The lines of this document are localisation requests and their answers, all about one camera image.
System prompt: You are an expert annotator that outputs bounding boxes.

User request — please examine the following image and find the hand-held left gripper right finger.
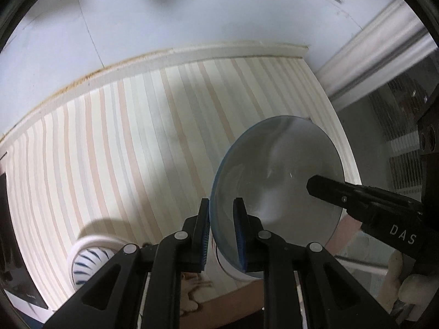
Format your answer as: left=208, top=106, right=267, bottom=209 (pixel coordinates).
left=232, top=197, right=398, bottom=329

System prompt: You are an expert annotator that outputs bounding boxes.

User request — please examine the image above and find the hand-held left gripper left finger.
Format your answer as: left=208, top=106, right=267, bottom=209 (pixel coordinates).
left=43, top=197, right=211, bottom=329

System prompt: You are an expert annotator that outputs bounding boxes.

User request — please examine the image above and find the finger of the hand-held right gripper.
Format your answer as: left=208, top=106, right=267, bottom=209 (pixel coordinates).
left=306, top=175, right=424, bottom=225

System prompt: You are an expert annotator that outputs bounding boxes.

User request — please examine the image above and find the white bowl with dark rim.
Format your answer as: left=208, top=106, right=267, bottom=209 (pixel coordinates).
left=210, top=115, right=345, bottom=280

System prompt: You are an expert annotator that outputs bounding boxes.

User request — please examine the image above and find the blue striped plate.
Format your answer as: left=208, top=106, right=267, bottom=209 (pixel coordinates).
left=66, top=236, right=126, bottom=295

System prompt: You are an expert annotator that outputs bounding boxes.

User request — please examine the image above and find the person's right hand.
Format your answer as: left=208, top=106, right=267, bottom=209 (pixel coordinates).
left=379, top=248, right=439, bottom=323

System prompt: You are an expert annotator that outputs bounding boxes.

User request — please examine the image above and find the striped cat tablecloth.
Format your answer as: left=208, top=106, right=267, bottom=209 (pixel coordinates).
left=0, top=56, right=362, bottom=329

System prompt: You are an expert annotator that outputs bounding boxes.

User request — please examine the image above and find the black gas cooktop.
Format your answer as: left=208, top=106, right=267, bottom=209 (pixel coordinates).
left=0, top=151, right=49, bottom=311

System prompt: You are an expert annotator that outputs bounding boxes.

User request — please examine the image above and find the white door frame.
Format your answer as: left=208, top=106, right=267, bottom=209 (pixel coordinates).
left=316, top=0, right=439, bottom=101

